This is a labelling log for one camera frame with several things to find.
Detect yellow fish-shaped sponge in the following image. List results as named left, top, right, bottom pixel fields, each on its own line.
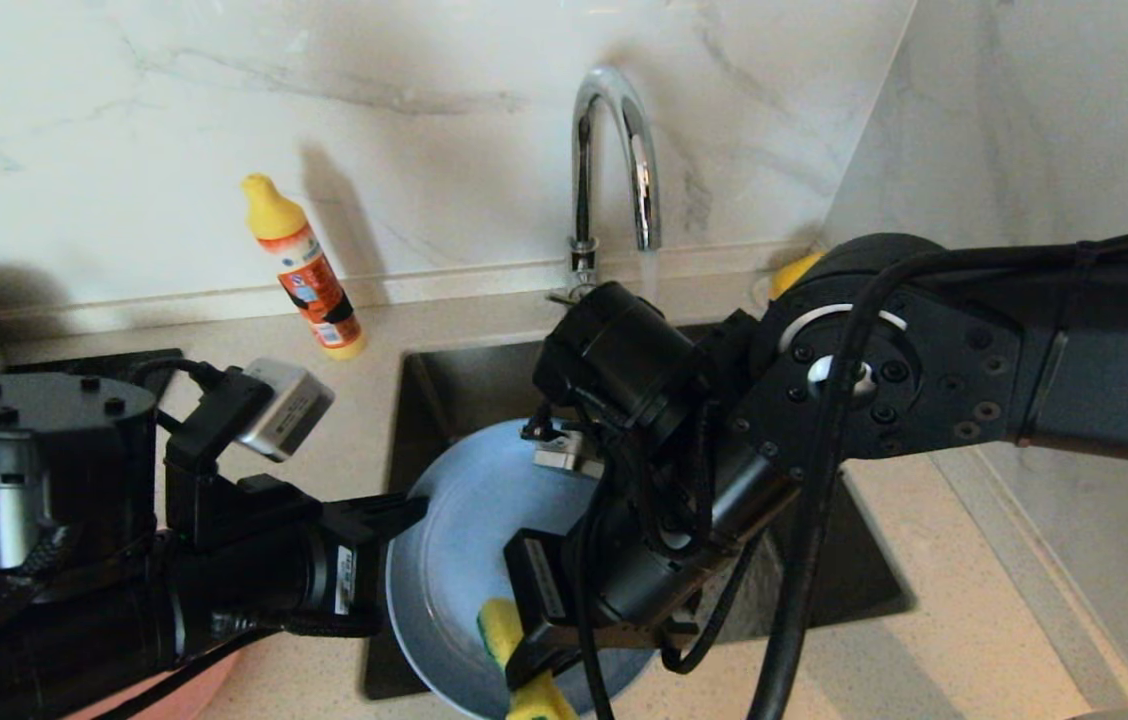
left=477, top=598, right=580, bottom=720

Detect blue plate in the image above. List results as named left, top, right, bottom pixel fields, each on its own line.
left=386, top=418, right=660, bottom=720

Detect large salmon pink plate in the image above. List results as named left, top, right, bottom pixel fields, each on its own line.
left=64, top=648, right=245, bottom=720

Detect orange yellow-capped detergent bottle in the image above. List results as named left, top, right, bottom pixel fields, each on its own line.
left=242, top=173, right=366, bottom=361

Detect chrome gooseneck faucet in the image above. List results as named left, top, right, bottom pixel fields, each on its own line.
left=549, top=65, right=663, bottom=303

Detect stainless steel sink basin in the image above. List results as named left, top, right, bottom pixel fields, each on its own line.
left=361, top=320, right=915, bottom=701

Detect black induction cooktop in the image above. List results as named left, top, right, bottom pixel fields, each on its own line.
left=9, top=348, right=183, bottom=401

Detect yellow pear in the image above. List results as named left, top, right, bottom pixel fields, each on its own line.
left=771, top=250, right=827, bottom=299

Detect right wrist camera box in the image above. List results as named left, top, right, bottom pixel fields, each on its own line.
left=532, top=430, right=607, bottom=481

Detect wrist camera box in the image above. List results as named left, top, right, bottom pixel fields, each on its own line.
left=532, top=430, right=607, bottom=481
left=236, top=358, right=336, bottom=463

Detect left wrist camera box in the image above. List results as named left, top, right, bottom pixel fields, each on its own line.
left=236, top=358, right=336, bottom=463

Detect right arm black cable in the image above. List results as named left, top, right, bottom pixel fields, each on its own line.
left=574, top=215, right=1128, bottom=720

